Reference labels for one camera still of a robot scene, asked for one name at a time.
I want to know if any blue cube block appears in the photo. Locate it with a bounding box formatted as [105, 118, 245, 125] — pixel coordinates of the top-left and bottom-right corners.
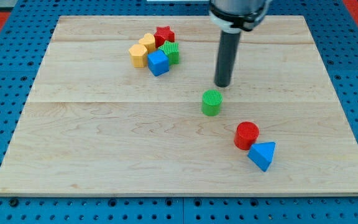
[147, 50, 169, 77]

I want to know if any green star block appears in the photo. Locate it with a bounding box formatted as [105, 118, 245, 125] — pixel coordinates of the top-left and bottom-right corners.
[158, 40, 180, 65]

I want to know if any red star block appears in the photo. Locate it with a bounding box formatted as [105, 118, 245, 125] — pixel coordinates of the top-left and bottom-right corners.
[154, 26, 175, 48]

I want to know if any green cylinder block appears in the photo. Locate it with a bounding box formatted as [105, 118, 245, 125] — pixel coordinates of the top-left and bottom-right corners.
[201, 90, 223, 116]

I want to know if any wooden board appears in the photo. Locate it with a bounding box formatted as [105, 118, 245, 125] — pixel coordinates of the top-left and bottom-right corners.
[0, 16, 358, 197]

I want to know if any red cylinder block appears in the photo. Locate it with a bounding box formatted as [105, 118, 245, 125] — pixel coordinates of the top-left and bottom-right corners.
[234, 121, 260, 151]

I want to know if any yellow hexagon block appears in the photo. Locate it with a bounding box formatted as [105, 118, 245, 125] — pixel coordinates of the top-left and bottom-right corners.
[128, 44, 148, 68]

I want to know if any yellow heart block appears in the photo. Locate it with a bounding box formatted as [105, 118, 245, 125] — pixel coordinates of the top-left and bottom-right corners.
[139, 33, 156, 54]

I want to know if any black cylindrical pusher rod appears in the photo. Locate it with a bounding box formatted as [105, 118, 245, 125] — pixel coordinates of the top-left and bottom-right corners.
[214, 30, 241, 88]

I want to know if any blue triangle block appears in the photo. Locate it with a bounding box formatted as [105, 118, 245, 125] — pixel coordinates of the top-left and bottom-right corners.
[247, 142, 276, 172]

